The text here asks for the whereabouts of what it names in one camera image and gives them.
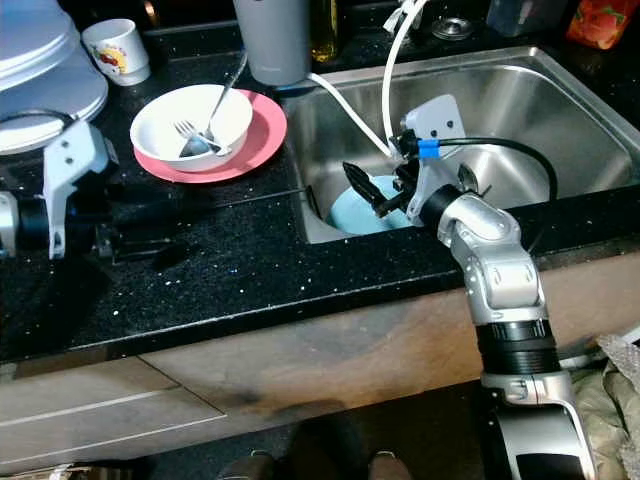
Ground light blue plate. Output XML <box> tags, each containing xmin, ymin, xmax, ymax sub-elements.
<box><xmin>328</xmin><ymin>175</ymin><xmax>411</xmax><ymax>236</ymax></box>

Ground metal spoon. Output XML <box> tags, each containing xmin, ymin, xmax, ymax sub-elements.
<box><xmin>178</xmin><ymin>52</ymin><xmax>249</xmax><ymax>160</ymax></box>

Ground pink plate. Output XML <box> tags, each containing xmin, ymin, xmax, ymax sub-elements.
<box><xmin>133</xmin><ymin>88</ymin><xmax>288</xmax><ymax>185</ymax></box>

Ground metal fork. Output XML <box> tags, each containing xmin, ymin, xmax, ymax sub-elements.
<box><xmin>173</xmin><ymin>120</ymin><xmax>233</xmax><ymax>156</ymax></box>

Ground round metal strainer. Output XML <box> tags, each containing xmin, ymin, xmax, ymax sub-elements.
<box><xmin>430</xmin><ymin>15</ymin><xmax>474</xmax><ymax>42</ymax></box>

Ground white faucet head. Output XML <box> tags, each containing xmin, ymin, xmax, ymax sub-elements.
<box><xmin>384</xmin><ymin>0</ymin><xmax>427</xmax><ymax>33</ymax></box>

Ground white bowl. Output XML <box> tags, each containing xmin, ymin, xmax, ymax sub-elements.
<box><xmin>129</xmin><ymin>84</ymin><xmax>254</xmax><ymax>174</ymax></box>

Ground yellow oil bottle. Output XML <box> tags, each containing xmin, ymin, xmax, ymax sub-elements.
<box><xmin>310</xmin><ymin>0</ymin><xmax>340</xmax><ymax>64</ymax></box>

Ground stainless steel sink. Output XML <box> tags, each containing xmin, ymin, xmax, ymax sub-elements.
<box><xmin>280</xmin><ymin>45</ymin><xmax>640</xmax><ymax>244</ymax></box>

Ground wooden cabinet front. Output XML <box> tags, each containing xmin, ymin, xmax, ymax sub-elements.
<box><xmin>0</xmin><ymin>255</ymin><xmax>640</xmax><ymax>471</ymax></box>

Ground grey tumbler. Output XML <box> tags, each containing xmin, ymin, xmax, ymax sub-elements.
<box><xmin>233</xmin><ymin>0</ymin><xmax>312</xmax><ymax>87</ymax></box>

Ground dark plastic container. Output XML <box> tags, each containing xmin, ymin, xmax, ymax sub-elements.
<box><xmin>487</xmin><ymin>0</ymin><xmax>553</xmax><ymax>38</ymax></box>

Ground white printed mug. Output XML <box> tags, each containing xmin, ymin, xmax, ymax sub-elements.
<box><xmin>82</xmin><ymin>18</ymin><xmax>151</xmax><ymax>88</ymax></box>

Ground white domed lid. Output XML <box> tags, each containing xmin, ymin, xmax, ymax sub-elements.
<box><xmin>0</xmin><ymin>0</ymin><xmax>96</xmax><ymax>96</ymax></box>

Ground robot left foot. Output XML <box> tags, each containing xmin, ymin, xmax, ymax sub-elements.
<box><xmin>220</xmin><ymin>450</ymin><xmax>276</xmax><ymax>480</ymax></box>

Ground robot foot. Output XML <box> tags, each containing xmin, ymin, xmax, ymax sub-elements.
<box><xmin>220</xmin><ymin>450</ymin><xmax>276</xmax><ymax>480</ymax></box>
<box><xmin>368</xmin><ymin>452</ymin><xmax>411</xmax><ymax>480</ymax></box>

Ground red printed packet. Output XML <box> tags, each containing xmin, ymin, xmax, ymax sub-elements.
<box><xmin>565</xmin><ymin>0</ymin><xmax>640</xmax><ymax>51</ymax></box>

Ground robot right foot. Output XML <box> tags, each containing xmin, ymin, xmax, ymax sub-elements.
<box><xmin>368</xmin><ymin>452</ymin><xmax>411</xmax><ymax>480</ymax></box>

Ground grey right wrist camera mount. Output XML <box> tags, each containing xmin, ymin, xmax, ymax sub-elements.
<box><xmin>400</xmin><ymin>95</ymin><xmax>466</xmax><ymax>216</ymax></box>

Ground white hose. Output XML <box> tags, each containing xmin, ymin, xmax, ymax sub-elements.
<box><xmin>306</xmin><ymin>0</ymin><xmax>431</xmax><ymax>159</ymax></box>

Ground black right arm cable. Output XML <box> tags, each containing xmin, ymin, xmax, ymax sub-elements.
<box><xmin>420</xmin><ymin>136</ymin><xmax>559</xmax><ymax>206</ymax></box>

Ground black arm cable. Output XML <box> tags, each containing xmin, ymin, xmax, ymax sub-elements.
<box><xmin>420</xmin><ymin>136</ymin><xmax>559</xmax><ymax>206</ymax></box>
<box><xmin>0</xmin><ymin>107</ymin><xmax>77</xmax><ymax>137</ymax></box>

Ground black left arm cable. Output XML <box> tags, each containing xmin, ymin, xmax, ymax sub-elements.
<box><xmin>0</xmin><ymin>107</ymin><xmax>77</xmax><ymax>137</ymax></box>

